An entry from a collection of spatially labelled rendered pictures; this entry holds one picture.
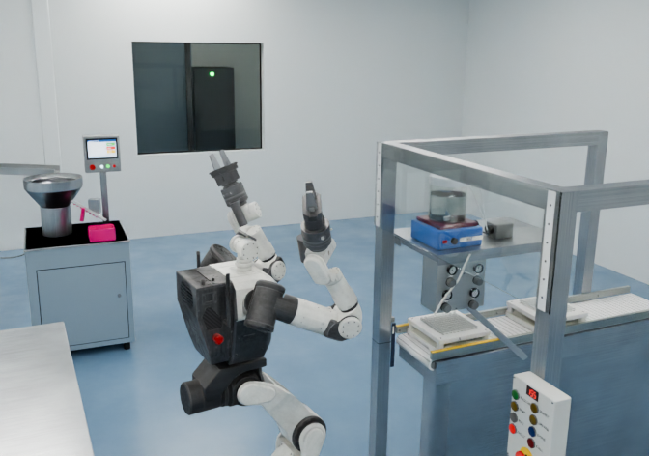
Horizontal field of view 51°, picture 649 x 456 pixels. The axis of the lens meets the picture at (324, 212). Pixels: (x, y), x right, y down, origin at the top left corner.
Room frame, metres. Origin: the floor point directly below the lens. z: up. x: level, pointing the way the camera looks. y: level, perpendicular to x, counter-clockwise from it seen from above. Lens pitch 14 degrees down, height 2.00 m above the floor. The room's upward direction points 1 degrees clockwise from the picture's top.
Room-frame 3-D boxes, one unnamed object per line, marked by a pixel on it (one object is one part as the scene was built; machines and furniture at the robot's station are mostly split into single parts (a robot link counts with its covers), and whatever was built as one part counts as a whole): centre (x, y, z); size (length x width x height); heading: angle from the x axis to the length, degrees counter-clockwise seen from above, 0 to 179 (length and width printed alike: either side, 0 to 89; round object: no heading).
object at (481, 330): (2.62, -0.51, 0.88); 0.25 x 0.24 x 0.02; 24
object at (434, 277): (2.48, -0.50, 1.12); 0.22 x 0.11 x 0.20; 114
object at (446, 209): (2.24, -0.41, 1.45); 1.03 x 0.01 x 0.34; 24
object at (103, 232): (4.22, 1.42, 0.80); 0.16 x 0.12 x 0.09; 113
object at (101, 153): (4.56, 1.50, 1.07); 0.23 x 0.10 x 0.62; 113
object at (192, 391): (2.19, 0.35, 0.84); 0.28 x 0.13 x 0.18; 121
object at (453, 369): (2.83, -0.98, 0.76); 1.30 x 0.29 x 0.10; 114
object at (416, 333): (2.62, -0.51, 0.83); 0.24 x 0.24 x 0.02; 24
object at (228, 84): (7.25, 1.32, 1.43); 1.38 x 0.01 x 1.16; 113
